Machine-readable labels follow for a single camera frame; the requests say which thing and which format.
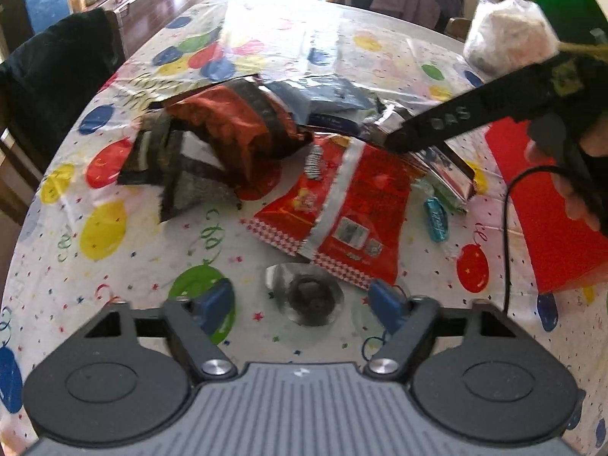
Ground red snack bag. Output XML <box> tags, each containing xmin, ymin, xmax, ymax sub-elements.
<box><xmin>239</xmin><ymin>134</ymin><xmax>415</xmax><ymax>291</ymax></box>

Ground black cable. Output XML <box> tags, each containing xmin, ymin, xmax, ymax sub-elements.
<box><xmin>502</xmin><ymin>165</ymin><xmax>569</xmax><ymax>318</ymax></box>

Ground orange foil chip bag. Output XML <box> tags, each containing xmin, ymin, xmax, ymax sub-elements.
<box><xmin>164</xmin><ymin>78</ymin><xmax>315</xmax><ymax>187</ymax></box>

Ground navy snack packet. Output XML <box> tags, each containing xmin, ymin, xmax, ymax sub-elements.
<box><xmin>308</xmin><ymin>113</ymin><xmax>364</xmax><ymax>138</ymax></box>

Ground blue panel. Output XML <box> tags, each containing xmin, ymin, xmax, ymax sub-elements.
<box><xmin>23</xmin><ymin>0</ymin><xmax>73</xmax><ymax>35</ymax></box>

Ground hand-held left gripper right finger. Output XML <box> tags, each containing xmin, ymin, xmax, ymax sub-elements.
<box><xmin>363</xmin><ymin>279</ymin><xmax>521</xmax><ymax>383</ymax></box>

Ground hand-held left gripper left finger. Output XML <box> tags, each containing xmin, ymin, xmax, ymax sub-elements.
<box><xmin>83</xmin><ymin>279</ymin><xmax>238</xmax><ymax>382</ymax></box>

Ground balloon print tablecloth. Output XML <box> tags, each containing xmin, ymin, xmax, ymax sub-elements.
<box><xmin>0</xmin><ymin>0</ymin><xmax>608</xmax><ymax>456</ymax></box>

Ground silver foil snack packet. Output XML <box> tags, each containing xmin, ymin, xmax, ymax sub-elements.
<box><xmin>360</xmin><ymin>103</ymin><xmax>477</xmax><ymax>201</ymax></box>

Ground clear bag of white snacks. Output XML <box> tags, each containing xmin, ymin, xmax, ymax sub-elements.
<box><xmin>462</xmin><ymin>0</ymin><xmax>561</xmax><ymax>84</ymax></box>

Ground teal candy wrapper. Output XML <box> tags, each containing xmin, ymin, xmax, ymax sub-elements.
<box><xmin>424</xmin><ymin>196</ymin><xmax>451</xmax><ymax>244</ymax></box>

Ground black seaweed snack packet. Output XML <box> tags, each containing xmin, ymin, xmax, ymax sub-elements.
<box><xmin>117</xmin><ymin>113</ymin><xmax>193</xmax><ymax>187</ymax></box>
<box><xmin>158</xmin><ymin>140</ymin><xmax>239</xmax><ymax>223</ymax></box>

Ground black jacket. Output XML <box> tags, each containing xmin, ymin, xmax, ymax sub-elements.
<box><xmin>0</xmin><ymin>8</ymin><xmax>119</xmax><ymax>174</ymax></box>

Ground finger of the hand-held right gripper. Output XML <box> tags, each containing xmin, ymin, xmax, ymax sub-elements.
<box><xmin>383</xmin><ymin>56</ymin><xmax>581</xmax><ymax>155</ymax></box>

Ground person's right hand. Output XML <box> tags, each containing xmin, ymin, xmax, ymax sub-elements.
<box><xmin>524</xmin><ymin>122</ymin><xmax>608</xmax><ymax>236</ymax></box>

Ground green candy wrapper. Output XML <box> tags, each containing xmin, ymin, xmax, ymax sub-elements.
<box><xmin>417</xmin><ymin>177</ymin><xmax>470</xmax><ymax>215</ymax></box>

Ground light blue snack packet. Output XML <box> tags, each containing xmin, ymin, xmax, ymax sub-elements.
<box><xmin>263</xmin><ymin>75</ymin><xmax>378</xmax><ymax>122</ymax></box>

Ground red paper bag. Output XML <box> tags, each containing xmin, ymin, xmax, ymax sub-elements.
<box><xmin>483</xmin><ymin>116</ymin><xmax>608</xmax><ymax>296</ymax></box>

